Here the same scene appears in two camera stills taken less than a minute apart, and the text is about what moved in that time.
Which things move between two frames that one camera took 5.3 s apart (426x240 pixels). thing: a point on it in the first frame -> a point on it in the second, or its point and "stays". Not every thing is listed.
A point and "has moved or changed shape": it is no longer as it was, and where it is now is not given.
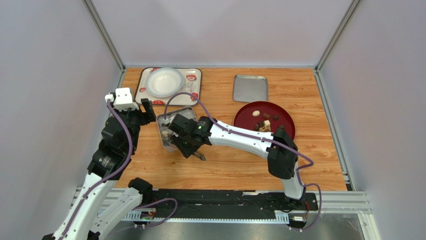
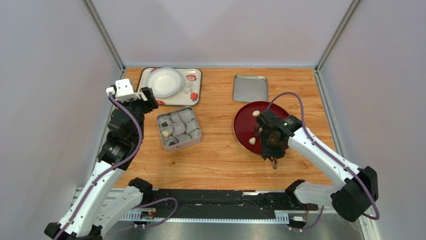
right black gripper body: (188, 144) -> (272, 152)
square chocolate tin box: (166, 140) stays
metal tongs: (201, 155) has moved or changed shape
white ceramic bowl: (164, 82) stays
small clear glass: (188, 86) stays
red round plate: (265, 116) stays
